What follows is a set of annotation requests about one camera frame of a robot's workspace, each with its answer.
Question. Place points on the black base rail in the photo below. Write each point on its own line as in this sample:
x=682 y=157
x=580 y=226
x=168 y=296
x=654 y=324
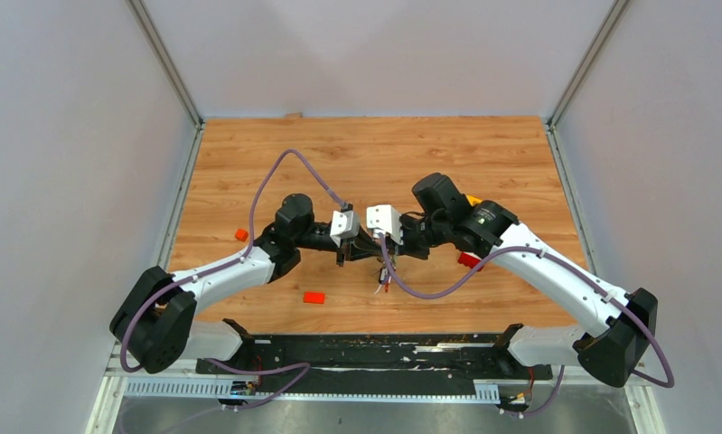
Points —
x=380 y=364

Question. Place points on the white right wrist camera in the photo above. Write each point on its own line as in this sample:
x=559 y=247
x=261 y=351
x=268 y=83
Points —
x=384 y=219

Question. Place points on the tiny orange cube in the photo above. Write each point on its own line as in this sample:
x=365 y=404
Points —
x=241 y=235

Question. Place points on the red tray with white slots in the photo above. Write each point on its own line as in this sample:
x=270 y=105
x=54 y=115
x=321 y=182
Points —
x=470 y=260

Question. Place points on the small orange red block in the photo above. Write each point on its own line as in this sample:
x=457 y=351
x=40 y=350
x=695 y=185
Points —
x=310 y=297

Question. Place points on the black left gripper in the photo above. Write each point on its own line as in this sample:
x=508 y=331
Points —
x=360 y=247

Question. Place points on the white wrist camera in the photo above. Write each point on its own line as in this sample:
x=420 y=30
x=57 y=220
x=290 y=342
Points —
x=344 y=226
x=384 y=219

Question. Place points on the metal key organizer red handle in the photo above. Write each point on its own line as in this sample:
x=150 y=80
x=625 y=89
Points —
x=383 y=276

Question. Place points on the yellow plastic piece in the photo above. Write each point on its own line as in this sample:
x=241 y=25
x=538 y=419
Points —
x=473 y=200

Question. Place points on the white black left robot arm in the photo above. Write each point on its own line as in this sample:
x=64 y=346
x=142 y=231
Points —
x=157 y=322

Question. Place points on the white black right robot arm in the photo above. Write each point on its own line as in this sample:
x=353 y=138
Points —
x=614 y=336

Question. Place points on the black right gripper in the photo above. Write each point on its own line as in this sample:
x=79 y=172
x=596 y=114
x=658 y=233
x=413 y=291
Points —
x=406 y=248

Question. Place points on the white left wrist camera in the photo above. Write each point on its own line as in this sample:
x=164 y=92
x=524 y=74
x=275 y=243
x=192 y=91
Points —
x=344 y=226

